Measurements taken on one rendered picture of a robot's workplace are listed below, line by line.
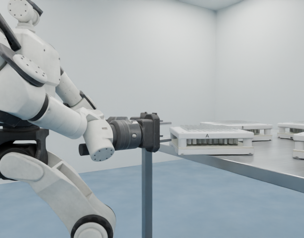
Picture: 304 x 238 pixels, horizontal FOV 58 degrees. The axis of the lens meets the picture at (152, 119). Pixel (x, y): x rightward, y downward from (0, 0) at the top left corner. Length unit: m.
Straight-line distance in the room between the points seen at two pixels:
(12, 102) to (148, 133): 0.40
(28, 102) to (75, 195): 0.48
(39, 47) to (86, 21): 3.50
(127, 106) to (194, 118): 1.48
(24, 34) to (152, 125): 0.47
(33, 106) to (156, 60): 4.35
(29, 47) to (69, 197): 0.50
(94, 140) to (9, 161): 0.36
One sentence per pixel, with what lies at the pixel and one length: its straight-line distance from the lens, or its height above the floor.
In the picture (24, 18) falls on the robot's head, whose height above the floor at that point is 1.30.
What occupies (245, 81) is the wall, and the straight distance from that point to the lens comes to 5.28.
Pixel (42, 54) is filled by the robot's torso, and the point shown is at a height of 1.17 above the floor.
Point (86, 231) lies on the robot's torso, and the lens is 0.98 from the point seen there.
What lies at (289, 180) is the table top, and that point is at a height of 0.84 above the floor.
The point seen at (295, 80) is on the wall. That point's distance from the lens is 4.76.
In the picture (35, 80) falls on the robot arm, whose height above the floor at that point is 1.06.
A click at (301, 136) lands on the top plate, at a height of 0.92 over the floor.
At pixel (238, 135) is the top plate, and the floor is 0.92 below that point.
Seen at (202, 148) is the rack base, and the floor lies 0.88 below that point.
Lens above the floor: 1.01
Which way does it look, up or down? 3 degrees down
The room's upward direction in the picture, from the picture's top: straight up
